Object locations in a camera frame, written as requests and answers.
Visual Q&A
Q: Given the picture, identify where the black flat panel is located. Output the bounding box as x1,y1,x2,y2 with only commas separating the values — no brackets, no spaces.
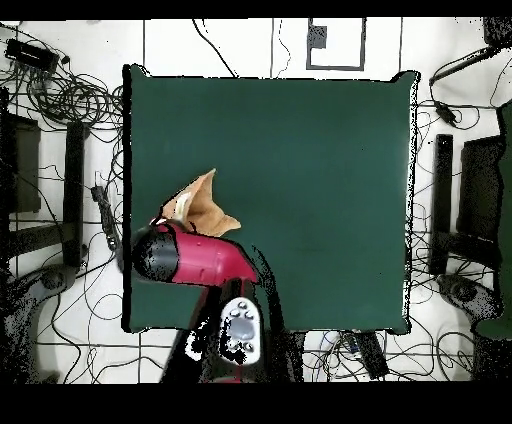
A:
457,135,505,241
0,113,42,215

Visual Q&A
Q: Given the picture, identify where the black stand base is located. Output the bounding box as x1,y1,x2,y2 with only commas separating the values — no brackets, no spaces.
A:
437,273,501,321
7,263,79,321

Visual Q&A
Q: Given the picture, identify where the black power adapter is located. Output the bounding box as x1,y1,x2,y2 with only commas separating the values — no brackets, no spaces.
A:
433,99,459,127

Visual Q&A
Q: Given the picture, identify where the dark green table cloth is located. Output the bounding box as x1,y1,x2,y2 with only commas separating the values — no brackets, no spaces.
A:
121,63,419,335

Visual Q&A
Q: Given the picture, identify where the long black cable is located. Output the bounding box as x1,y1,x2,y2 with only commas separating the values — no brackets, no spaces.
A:
191,17,240,78

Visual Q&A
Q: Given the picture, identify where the black cable tangle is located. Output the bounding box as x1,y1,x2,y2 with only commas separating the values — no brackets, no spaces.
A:
0,65,125,133

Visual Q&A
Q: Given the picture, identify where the grey rectangular frame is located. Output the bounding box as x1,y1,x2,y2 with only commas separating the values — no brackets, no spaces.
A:
306,17,366,72

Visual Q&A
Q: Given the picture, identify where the tan terry towel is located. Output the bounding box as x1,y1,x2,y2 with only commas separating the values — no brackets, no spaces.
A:
159,167,242,238

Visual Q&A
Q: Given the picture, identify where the black electronics box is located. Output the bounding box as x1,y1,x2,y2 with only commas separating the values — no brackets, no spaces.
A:
5,37,61,73

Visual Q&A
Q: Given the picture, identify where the black power strip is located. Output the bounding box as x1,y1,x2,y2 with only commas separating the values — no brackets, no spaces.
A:
347,331,390,380
90,184,121,252

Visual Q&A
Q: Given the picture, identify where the black rod with head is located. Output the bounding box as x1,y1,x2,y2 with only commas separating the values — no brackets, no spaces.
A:
428,16,512,86

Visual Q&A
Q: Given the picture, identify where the black upright bar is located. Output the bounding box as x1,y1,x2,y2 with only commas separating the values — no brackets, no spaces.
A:
63,121,87,267
429,133,454,275

